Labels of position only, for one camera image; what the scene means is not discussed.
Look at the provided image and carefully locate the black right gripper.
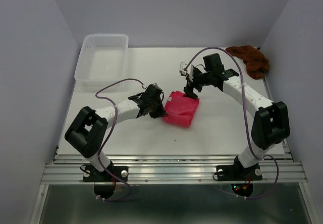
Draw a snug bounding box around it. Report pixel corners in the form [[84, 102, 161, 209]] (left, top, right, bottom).
[[182, 68, 212, 100]]

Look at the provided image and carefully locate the pink microfiber towel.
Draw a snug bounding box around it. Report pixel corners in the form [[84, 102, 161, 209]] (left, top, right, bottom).
[[162, 91, 200, 128]]

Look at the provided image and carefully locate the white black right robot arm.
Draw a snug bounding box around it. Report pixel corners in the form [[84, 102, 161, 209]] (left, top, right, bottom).
[[179, 53, 290, 179]]

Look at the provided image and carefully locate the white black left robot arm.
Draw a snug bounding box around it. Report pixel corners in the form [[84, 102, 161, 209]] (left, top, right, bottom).
[[64, 84, 166, 181]]

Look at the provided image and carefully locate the brown crumpled towel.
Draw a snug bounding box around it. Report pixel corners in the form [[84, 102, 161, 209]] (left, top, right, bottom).
[[226, 45, 269, 80]]

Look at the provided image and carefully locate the white perforated plastic basket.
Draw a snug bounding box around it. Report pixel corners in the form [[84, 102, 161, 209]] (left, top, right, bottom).
[[74, 33, 129, 85]]

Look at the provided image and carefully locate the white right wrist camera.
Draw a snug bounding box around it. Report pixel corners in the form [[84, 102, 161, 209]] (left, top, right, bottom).
[[179, 62, 194, 81]]

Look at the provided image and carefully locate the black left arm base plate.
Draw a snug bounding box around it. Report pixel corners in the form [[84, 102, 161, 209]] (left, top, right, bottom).
[[80, 164, 131, 202]]

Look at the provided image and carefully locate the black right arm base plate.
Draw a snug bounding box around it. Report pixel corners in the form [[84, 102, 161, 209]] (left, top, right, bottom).
[[213, 163, 263, 198]]

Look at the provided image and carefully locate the aluminium mounting rail frame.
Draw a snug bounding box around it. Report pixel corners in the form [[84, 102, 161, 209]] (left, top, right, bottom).
[[29, 77, 319, 224]]

